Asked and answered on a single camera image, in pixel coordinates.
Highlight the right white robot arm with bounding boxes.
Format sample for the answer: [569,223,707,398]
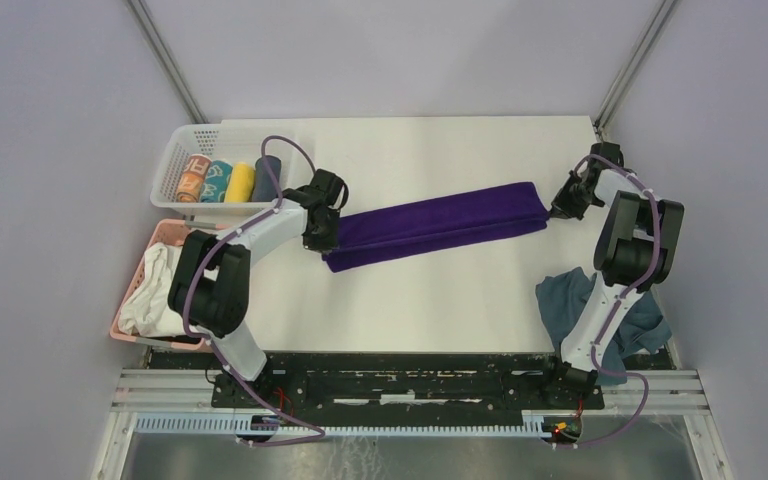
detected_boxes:
[537,141,685,408]

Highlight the teal patterned rolled towel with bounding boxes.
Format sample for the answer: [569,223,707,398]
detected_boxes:
[199,160,233,203]

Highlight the corner metal rail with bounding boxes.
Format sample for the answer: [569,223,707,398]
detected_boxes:
[124,0,209,124]
[592,0,681,138]

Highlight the aluminium frame rails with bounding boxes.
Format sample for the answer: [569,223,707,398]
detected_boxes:
[89,369,734,479]

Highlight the right corner metal rail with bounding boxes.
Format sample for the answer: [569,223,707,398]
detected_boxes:
[592,0,681,138]

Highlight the dark grey towel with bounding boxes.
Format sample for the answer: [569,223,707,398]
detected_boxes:
[250,155,282,203]

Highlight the left corner metal rail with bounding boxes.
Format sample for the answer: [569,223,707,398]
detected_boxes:
[124,0,209,124]

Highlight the yellow rolled towel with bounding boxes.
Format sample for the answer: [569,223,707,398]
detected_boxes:
[224,163,256,203]

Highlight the teal blue towel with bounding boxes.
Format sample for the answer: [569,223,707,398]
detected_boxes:
[535,267,673,386]

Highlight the purple towel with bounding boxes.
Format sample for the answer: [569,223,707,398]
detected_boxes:
[322,182,549,273]

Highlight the white cloth in basket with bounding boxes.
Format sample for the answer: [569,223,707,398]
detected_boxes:
[116,243,185,337]

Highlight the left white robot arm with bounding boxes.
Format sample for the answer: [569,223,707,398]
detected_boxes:
[167,169,349,407]

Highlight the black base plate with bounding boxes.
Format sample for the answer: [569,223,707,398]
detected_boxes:
[148,352,603,428]

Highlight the pink plastic basket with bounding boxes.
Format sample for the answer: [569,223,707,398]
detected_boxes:
[109,219,207,352]

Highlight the orange patterned rolled towel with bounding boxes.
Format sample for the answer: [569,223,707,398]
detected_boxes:
[174,154,211,203]

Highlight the white plastic basket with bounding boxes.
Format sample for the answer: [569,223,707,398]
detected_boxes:
[150,120,315,218]

